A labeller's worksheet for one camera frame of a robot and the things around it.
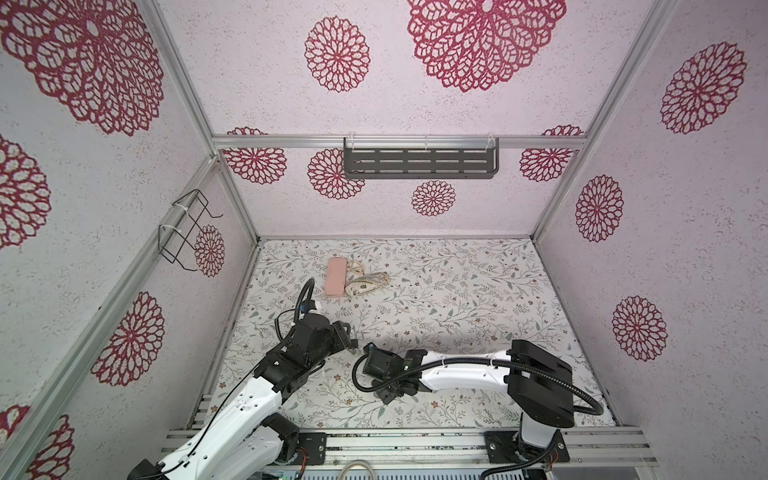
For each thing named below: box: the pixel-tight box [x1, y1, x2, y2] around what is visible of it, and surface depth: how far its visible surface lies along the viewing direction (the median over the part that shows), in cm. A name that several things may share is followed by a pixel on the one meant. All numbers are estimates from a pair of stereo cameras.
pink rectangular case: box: [325, 257, 347, 296], surface depth 108 cm
